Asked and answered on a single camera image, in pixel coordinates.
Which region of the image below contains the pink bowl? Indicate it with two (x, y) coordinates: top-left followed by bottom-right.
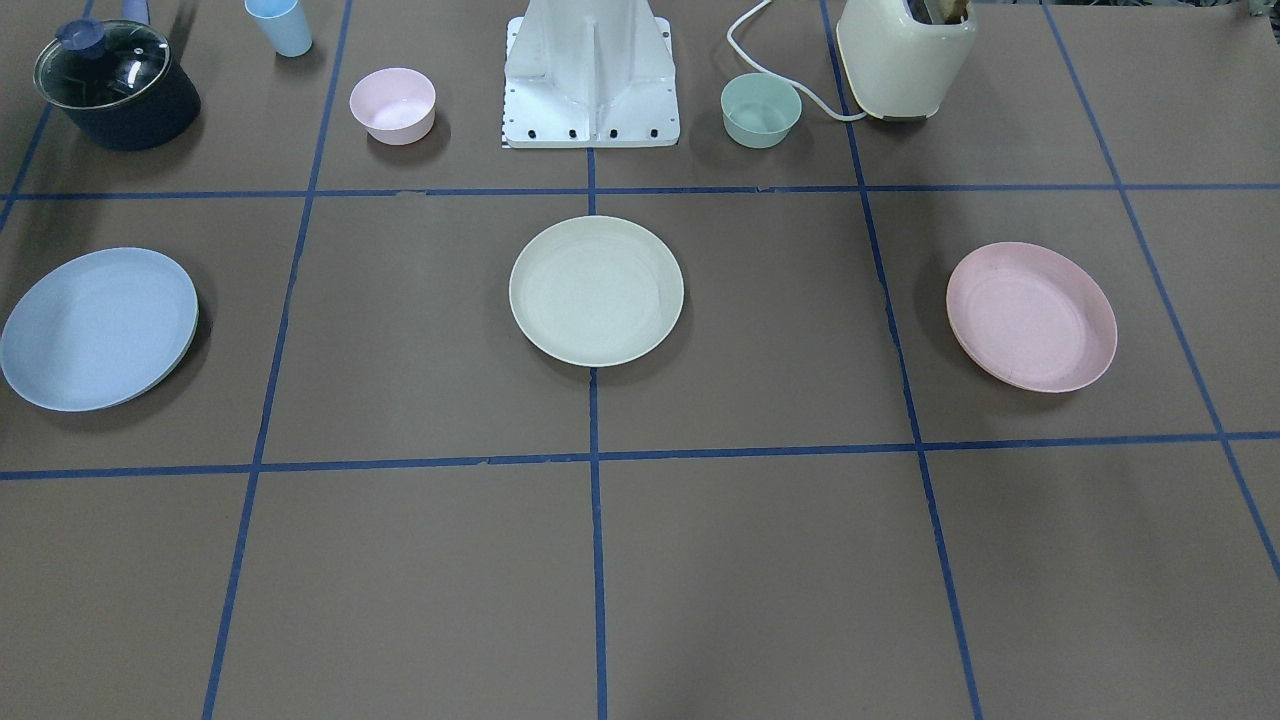
(348, 67), (436, 146)

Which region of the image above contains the cream plate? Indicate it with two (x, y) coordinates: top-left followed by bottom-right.
(508, 217), (685, 368)

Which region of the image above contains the blue cup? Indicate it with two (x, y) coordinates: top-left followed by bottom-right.
(244, 0), (314, 58)

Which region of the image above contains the pink plate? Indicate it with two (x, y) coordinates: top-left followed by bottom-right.
(945, 242), (1119, 393)

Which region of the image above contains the blue plate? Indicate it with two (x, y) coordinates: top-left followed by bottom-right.
(1, 247), (198, 413)

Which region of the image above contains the white toaster cable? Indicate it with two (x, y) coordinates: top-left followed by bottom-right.
(726, 0), (867, 123)

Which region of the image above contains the dark pot with glass lid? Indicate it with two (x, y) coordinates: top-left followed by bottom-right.
(32, 1), (202, 151)

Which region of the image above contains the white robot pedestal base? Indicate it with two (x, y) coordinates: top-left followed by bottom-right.
(500, 1), (681, 149)

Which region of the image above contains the green bowl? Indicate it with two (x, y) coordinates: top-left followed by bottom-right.
(719, 73), (803, 149)

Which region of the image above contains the cream toaster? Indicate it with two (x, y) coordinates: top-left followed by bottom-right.
(835, 1), (978, 122)

